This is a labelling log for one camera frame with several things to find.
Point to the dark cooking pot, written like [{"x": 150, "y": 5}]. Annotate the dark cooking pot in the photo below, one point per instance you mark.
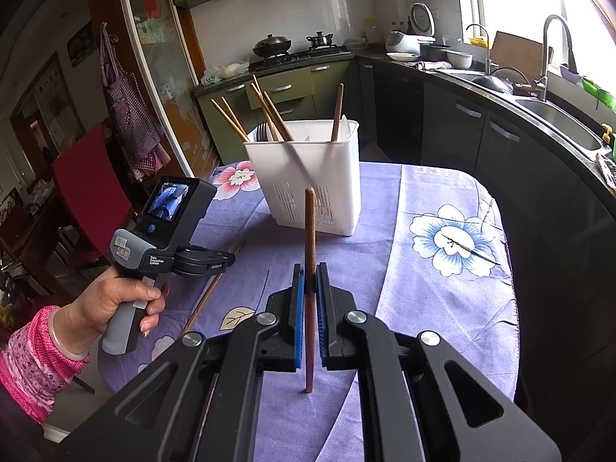
[{"x": 434, "y": 52}]

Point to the white plate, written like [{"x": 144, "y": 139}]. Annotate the white plate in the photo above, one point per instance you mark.
[{"x": 403, "y": 57}]

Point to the white rice cooker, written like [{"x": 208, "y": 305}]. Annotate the white rice cooker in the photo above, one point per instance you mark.
[{"x": 403, "y": 42}]

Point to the green kitchen cabinet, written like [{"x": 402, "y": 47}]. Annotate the green kitchen cabinet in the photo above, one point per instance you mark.
[{"x": 288, "y": 86}]

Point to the tall white appliance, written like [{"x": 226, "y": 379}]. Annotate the tall white appliance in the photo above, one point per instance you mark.
[{"x": 423, "y": 19}]

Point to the steel sink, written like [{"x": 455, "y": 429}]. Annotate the steel sink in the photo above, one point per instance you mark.
[{"x": 558, "y": 122}]

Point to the tall steel faucet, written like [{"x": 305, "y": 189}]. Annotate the tall steel faucet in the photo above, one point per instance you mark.
[{"x": 553, "y": 33}]

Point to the steel pot with lid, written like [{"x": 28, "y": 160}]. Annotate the steel pot with lid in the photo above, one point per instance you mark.
[{"x": 321, "y": 39}]

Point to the light wooden chopstick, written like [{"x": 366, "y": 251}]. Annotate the light wooden chopstick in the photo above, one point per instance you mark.
[
  {"x": 279, "y": 116},
  {"x": 260, "y": 106},
  {"x": 228, "y": 120},
  {"x": 202, "y": 303},
  {"x": 235, "y": 115},
  {"x": 260, "y": 87}
]

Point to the brown cutting board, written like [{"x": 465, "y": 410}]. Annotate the brown cutting board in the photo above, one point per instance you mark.
[{"x": 522, "y": 57}]

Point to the green plastic container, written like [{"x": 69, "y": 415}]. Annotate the green plastic container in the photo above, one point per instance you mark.
[{"x": 599, "y": 92}]

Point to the metal fork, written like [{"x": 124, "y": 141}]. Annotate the metal fork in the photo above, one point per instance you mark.
[{"x": 262, "y": 132}]

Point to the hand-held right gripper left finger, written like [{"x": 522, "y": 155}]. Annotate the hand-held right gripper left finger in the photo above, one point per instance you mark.
[{"x": 299, "y": 317}]

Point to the person's left hand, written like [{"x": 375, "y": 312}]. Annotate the person's left hand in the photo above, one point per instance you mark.
[{"x": 106, "y": 303}]

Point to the dark kitchen cabinet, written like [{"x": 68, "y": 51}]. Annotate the dark kitchen cabinet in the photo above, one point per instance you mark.
[{"x": 481, "y": 144}]

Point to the checkered apron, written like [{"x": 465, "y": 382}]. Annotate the checkered apron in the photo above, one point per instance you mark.
[{"x": 130, "y": 106}]

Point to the dark brown chopstick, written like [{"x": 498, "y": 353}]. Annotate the dark brown chopstick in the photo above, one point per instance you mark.
[
  {"x": 310, "y": 231},
  {"x": 337, "y": 110}
]

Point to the plastic bags on counter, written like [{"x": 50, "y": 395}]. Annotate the plastic bags on counter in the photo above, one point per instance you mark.
[{"x": 226, "y": 72}]

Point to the purple floral tablecloth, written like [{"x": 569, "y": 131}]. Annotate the purple floral tablecloth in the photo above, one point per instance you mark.
[{"x": 385, "y": 274}]

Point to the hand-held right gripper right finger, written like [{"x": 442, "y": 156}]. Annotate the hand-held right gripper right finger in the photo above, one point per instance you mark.
[{"x": 321, "y": 317}]

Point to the glass sliding door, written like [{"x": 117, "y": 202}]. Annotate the glass sliding door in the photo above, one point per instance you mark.
[{"x": 159, "y": 57}]

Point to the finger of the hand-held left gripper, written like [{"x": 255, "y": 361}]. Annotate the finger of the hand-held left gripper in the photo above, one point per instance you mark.
[{"x": 207, "y": 260}]

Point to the red chair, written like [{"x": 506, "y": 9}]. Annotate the red chair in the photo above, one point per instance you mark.
[{"x": 91, "y": 187}]

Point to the black wok with lid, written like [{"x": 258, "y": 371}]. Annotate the black wok with lid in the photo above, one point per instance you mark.
[{"x": 272, "y": 44}]

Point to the white bowl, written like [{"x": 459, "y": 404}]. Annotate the white bowl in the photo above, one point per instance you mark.
[{"x": 459, "y": 59}]

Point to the white plastic utensil holder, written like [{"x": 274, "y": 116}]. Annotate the white plastic utensil holder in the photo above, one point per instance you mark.
[{"x": 313, "y": 168}]

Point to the black gas stove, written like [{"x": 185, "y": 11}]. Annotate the black gas stove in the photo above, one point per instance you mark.
[{"x": 298, "y": 55}]

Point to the small steel faucet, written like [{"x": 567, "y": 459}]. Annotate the small steel faucet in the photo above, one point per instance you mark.
[{"x": 483, "y": 43}]

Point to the person's left forearm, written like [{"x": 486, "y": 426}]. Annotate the person's left forearm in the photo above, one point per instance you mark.
[{"x": 33, "y": 365}]

